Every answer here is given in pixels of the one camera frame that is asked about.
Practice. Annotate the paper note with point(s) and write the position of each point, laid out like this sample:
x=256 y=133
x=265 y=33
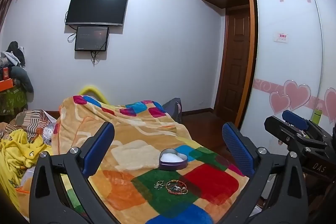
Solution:
x=281 y=37

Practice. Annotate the green bottle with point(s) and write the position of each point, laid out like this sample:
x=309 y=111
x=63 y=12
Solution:
x=316 y=117

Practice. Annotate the small black wall monitor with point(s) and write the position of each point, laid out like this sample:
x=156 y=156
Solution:
x=92 y=39

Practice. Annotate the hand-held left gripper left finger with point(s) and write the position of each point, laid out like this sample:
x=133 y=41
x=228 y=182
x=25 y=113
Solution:
x=100 y=144

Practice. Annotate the black wall television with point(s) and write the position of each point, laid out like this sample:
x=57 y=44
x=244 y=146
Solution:
x=97 y=7

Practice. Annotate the purple heart-shaped tin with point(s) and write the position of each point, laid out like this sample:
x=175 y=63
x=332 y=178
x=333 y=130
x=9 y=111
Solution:
x=173 y=161

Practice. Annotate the yellow foam hoop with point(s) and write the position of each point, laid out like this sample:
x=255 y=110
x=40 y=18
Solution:
x=92 y=88

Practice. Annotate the white heart-print wardrobe door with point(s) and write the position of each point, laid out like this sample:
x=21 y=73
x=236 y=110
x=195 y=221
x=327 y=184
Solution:
x=328 y=56
x=286 y=66

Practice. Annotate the striped quilt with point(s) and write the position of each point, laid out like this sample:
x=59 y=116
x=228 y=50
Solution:
x=31 y=121

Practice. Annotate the orange box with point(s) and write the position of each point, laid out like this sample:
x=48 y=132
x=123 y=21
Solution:
x=5 y=82

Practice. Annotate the brown wooden door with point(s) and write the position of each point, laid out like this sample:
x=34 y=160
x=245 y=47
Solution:
x=233 y=64

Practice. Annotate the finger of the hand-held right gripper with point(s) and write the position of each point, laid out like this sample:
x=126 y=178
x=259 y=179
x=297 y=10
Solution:
x=295 y=119
x=275 y=128

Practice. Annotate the grey backpack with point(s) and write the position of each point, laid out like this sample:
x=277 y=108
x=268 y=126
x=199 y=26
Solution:
x=172 y=109

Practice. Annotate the colourful patchwork blanket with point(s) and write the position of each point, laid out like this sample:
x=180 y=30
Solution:
x=147 y=134

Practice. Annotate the dark garment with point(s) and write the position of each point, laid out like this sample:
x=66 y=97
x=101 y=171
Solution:
x=14 y=52

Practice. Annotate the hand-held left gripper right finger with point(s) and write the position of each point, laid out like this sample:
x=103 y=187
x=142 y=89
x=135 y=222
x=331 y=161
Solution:
x=235 y=145

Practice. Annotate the yellow cloth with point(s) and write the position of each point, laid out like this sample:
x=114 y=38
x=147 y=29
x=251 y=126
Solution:
x=18 y=150

